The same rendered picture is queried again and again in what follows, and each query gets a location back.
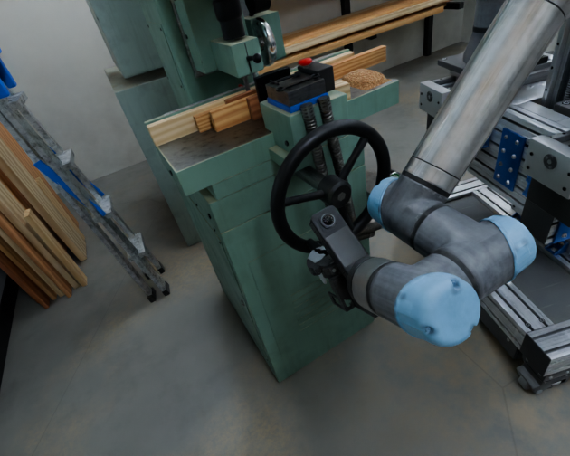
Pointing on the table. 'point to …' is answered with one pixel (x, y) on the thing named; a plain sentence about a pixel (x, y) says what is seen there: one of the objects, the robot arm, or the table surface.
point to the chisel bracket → (236, 55)
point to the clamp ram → (269, 81)
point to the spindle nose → (230, 18)
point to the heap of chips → (365, 79)
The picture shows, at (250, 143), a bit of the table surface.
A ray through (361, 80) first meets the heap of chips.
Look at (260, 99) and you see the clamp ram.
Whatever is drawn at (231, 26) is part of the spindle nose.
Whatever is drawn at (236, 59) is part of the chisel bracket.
